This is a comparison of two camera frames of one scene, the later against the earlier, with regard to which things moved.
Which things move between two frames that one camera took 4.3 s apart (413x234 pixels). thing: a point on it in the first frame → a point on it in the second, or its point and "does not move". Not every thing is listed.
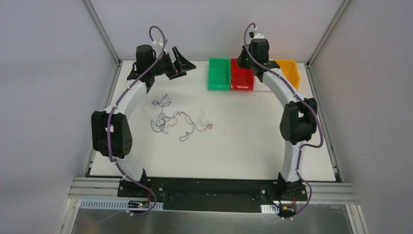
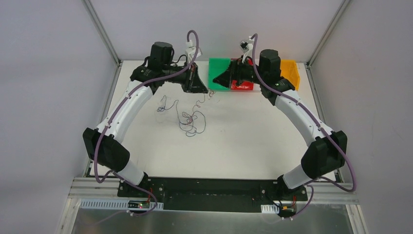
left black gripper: [176, 67] → [189, 79]
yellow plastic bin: [289, 69] does not move
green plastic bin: [219, 73] does not move
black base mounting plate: [214, 194] does not move
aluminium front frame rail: [107, 187] does not move
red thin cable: [210, 125] → [211, 93]
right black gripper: [243, 60] → [234, 73]
